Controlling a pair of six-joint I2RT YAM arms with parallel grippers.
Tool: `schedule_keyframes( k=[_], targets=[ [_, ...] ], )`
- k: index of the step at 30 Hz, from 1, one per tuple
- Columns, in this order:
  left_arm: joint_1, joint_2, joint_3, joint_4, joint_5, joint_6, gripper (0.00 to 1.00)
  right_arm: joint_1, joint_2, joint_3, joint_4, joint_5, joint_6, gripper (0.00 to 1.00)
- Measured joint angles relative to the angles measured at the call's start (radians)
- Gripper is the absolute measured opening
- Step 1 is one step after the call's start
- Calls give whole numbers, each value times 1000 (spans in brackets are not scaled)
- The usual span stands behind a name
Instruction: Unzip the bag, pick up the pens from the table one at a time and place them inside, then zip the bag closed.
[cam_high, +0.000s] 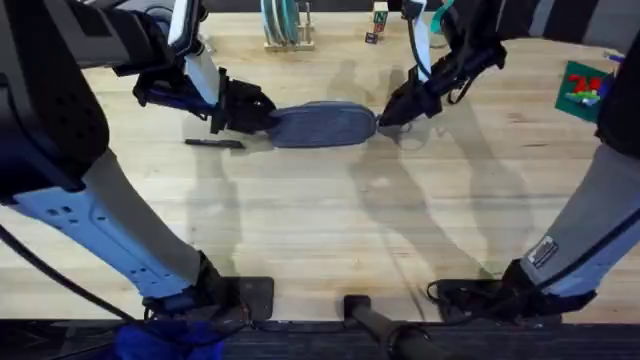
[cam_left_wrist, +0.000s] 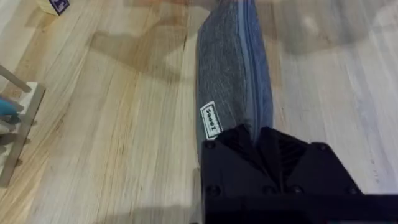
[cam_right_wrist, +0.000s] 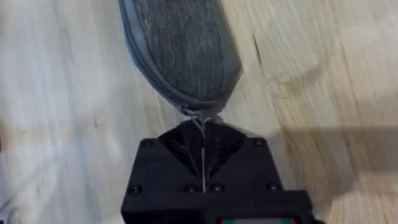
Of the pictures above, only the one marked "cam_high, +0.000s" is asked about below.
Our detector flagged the blue-grey soft zip bag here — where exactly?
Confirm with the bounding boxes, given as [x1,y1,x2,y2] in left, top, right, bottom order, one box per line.
[267,100,379,149]

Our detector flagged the blue fabric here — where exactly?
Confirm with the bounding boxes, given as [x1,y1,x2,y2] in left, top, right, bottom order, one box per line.
[113,319,227,360]

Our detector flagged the wrist upright plate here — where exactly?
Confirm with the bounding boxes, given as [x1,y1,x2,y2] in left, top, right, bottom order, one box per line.
[407,0,432,84]
[167,0,222,107]

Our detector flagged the green board with toy blocks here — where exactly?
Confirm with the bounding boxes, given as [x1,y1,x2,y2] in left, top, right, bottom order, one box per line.
[554,60,617,124]

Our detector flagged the black pen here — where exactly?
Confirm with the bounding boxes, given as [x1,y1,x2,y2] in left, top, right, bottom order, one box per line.
[184,138,246,150]

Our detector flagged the stacked toy letter blocks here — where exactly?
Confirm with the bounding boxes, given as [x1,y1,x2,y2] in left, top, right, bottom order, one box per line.
[372,1,390,34]

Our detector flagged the black camera pole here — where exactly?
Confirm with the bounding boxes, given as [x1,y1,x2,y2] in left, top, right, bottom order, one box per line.
[342,294,451,360]

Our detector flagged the right wrist upright plate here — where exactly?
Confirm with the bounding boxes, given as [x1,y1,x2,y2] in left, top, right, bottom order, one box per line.
[407,0,432,84]

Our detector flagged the teal plate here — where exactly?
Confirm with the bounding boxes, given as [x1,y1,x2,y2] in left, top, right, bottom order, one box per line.
[277,0,301,45]

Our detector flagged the black rail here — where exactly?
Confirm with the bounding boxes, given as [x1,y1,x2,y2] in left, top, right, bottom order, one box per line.
[0,318,640,360]

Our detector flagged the wooden peg rack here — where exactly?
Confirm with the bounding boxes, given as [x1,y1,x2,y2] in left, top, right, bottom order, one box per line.
[263,1,317,53]

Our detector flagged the blue cable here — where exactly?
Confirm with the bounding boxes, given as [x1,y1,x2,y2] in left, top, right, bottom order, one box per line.
[406,14,431,81]

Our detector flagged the white plate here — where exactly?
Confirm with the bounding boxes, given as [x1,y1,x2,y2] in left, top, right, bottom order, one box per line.
[259,0,281,45]

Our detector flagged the left wrist upright plate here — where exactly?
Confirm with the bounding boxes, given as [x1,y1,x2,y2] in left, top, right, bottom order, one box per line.
[167,0,222,107]

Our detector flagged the black cable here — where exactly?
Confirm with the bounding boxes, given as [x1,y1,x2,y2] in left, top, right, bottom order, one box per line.
[0,224,139,322]

